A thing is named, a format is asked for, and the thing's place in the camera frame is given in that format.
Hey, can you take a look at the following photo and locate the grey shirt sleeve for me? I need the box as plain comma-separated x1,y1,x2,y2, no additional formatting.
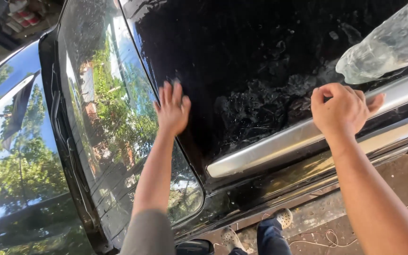
120,209,176,255

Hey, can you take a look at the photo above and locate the white perforated clog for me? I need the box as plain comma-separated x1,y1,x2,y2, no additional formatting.
273,208,294,230
220,226,248,254

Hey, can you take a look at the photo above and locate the black side mirror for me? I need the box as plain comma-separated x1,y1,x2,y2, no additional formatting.
175,239,215,255

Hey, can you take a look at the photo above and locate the white cord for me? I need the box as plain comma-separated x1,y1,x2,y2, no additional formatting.
261,189,408,249

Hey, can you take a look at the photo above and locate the silver roof rail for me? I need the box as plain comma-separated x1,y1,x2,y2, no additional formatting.
206,66,408,179

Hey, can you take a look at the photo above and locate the black car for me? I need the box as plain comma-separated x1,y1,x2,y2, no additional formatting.
0,0,408,255

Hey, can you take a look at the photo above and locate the person's left hand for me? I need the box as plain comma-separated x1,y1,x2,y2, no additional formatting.
153,80,192,137

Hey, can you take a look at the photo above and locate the blue jeans leg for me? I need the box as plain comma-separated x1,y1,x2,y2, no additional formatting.
229,217,292,255

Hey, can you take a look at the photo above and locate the black windshield wiper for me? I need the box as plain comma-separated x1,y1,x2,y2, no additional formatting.
50,64,96,229

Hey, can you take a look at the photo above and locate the car windshield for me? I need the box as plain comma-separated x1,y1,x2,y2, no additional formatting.
57,0,205,234

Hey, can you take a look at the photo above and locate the person's right hand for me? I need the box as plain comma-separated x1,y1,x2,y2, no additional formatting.
310,82,386,140

